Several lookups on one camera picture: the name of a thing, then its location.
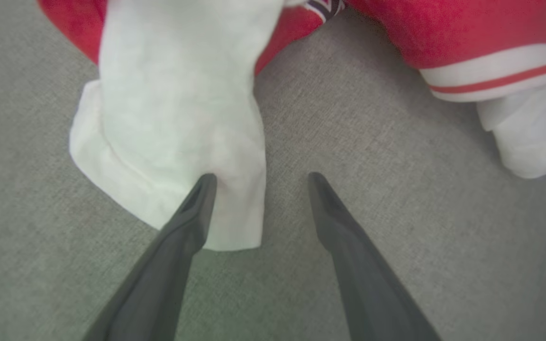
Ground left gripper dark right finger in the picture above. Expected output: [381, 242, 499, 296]
[307, 171, 443, 341]

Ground grey fabric sofa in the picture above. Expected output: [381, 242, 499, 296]
[0, 0, 546, 341]

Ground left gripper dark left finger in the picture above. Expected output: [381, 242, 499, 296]
[82, 173, 218, 341]

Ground red white basketball jersey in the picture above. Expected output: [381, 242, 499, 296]
[37, 0, 546, 252]

